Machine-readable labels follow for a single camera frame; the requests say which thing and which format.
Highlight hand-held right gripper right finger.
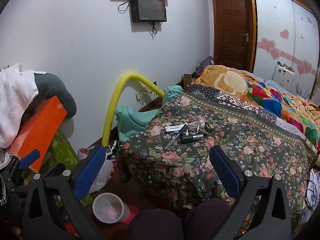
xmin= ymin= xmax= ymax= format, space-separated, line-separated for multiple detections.
xmin=209 ymin=145 xmax=293 ymax=240

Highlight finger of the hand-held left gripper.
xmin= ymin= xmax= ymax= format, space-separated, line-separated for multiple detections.
xmin=19 ymin=149 xmax=41 ymax=170

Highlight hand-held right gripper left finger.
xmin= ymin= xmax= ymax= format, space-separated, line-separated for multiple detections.
xmin=22 ymin=145 xmax=107 ymax=240

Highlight clear plastic cup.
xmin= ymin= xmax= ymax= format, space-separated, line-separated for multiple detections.
xmin=92 ymin=192 xmax=131 ymax=224

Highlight white plastic bag red print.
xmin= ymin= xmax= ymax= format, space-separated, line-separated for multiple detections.
xmin=78 ymin=142 xmax=118 ymax=193

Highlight orange box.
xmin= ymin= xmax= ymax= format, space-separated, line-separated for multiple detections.
xmin=9 ymin=96 xmax=68 ymax=173

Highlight green leaf-print bag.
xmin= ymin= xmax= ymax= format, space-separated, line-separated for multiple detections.
xmin=22 ymin=129 xmax=81 ymax=180

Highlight floral bed cover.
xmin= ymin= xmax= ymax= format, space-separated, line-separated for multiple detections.
xmin=119 ymin=90 xmax=318 ymax=232

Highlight black grey marker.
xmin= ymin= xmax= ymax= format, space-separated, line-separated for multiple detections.
xmin=180 ymin=133 xmax=208 ymax=144

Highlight person's right leg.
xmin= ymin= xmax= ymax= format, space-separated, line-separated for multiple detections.
xmin=184 ymin=199 xmax=231 ymax=240

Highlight person's leg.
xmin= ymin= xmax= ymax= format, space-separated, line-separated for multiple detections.
xmin=127 ymin=208 xmax=183 ymax=240
xmin=184 ymin=199 xmax=231 ymax=240

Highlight pink paper sheet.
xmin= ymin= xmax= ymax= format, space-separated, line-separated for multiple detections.
xmin=124 ymin=204 xmax=141 ymax=225

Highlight white towel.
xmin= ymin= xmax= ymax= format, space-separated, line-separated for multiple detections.
xmin=0 ymin=64 xmax=39 ymax=150

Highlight teal cloth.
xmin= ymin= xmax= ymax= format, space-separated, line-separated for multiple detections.
xmin=115 ymin=85 xmax=184 ymax=142

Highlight black white patchwork sheet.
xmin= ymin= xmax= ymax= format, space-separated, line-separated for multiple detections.
xmin=188 ymin=84 xmax=310 ymax=148

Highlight dark grey pillow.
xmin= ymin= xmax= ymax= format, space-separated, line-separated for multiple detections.
xmin=34 ymin=73 xmax=77 ymax=121

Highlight yellow foam tube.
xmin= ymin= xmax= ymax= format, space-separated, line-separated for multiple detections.
xmin=101 ymin=72 xmax=165 ymax=147

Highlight person's left leg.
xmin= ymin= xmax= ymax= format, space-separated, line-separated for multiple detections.
xmin=127 ymin=208 xmax=183 ymax=240

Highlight colourful patterned blanket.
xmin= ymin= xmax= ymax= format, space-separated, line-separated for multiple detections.
xmin=194 ymin=65 xmax=320 ymax=150

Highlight cardboard box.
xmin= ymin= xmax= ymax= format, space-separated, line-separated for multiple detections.
xmin=184 ymin=74 xmax=198 ymax=89

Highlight dark grey bag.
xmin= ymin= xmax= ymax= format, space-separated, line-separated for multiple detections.
xmin=196 ymin=56 xmax=215 ymax=77

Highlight dark dry twigs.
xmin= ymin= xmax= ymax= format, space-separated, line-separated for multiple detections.
xmin=295 ymin=82 xmax=311 ymax=98

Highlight white appliance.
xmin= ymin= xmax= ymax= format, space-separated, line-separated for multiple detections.
xmin=275 ymin=61 xmax=296 ymax=93

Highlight group of pink heart stickers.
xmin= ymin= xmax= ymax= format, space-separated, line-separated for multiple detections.
xmin=257 ymin=0 xmax=317 ymax=76

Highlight brown wooden door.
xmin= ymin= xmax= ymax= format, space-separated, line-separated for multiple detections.
xmin=212 ymin=0 xmax=252 ymax=68

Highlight white sliding wardrobe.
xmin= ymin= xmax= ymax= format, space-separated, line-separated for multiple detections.
xmin=251 ymin=0 xmax=320 ymax=101

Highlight black white braided strap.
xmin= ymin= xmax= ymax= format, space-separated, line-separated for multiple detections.
xmin=0 ymin=175 xmax=8 ymax=207

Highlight wall socket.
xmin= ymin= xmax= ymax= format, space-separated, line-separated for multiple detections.
xmin=135 ymin=86 xmax=151 ymax=103

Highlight black monitor cable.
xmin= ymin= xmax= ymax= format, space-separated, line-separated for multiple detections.
xmin=117 ymin=0 xmax=131 ymax=13
xmin=149 ymin=21 xmax=163 ymax=36

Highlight small black wall monitor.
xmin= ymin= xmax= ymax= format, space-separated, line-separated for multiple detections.
xmin=130 ymin=0 xmax=167 ymax=23

